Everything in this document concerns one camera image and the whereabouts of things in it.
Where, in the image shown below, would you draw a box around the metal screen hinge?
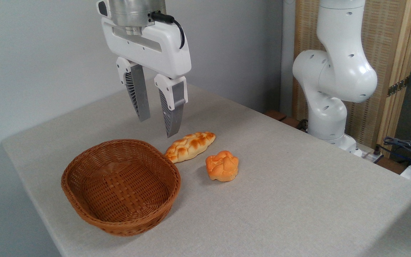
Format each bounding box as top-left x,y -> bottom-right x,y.
387,76 -> 410,97

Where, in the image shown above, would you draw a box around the white power strip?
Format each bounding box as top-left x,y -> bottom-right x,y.
355,147 -> 384,163

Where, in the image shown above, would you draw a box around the brown wooden blocks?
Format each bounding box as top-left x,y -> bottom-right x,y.
264,110 -> 308,132

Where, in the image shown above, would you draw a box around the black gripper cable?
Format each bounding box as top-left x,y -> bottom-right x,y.
150,11 -> 186,49

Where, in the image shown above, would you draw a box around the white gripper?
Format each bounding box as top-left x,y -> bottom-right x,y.
101,16 -> 192,138

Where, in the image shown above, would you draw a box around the round orange bread bun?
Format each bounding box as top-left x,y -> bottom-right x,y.
205,150 -> 239,182

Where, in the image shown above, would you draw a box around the bundle of dark cables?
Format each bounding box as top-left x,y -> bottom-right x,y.
383,136 -> 411,162

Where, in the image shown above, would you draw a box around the wooden bamboo folding screen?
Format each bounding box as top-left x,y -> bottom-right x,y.
293,0 -> 411,157

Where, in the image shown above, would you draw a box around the brown wicker basket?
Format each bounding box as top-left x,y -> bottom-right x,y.
61,139 -> 181,237

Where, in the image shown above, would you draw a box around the long braided bread loaf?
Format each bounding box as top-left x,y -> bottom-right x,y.
164,132 -> 216,164

